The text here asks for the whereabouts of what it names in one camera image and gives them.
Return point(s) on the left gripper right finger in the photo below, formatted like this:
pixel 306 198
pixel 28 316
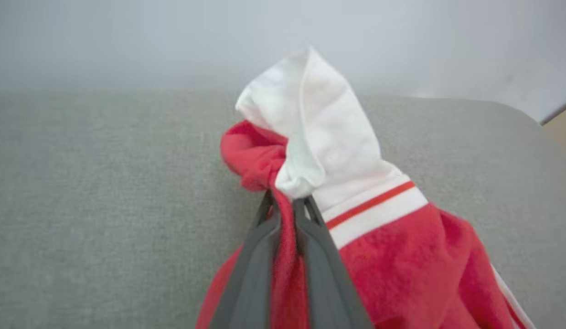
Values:
pixel 326 283

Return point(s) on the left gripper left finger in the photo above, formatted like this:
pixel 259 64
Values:
pixel 253 274

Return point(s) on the red shorts with white panels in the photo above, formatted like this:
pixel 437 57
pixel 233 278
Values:
pixel 402 265

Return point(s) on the grey fabric sofa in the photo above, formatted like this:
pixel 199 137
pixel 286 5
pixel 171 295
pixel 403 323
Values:
pixel 104 196

